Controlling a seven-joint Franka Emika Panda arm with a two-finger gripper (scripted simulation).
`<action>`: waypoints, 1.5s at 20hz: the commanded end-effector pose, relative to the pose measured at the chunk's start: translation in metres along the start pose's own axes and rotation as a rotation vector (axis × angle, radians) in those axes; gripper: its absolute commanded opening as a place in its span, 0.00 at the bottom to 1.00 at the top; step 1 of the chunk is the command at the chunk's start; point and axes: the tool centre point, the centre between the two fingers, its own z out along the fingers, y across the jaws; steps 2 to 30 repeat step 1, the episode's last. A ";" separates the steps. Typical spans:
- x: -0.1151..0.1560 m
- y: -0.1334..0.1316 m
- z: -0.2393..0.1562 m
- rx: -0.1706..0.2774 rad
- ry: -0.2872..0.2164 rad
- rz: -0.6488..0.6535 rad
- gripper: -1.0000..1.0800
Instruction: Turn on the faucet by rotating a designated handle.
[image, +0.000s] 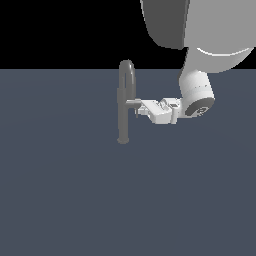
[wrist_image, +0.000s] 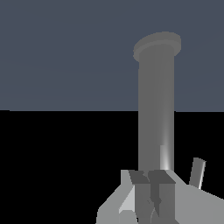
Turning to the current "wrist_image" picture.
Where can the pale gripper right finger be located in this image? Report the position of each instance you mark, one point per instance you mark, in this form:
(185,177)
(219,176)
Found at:
(192,207)

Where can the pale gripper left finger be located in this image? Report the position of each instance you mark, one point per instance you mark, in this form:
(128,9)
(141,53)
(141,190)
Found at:
(116,204)

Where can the grey cylindrical faucet column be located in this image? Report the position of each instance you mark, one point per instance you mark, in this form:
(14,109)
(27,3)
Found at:
(156,102)

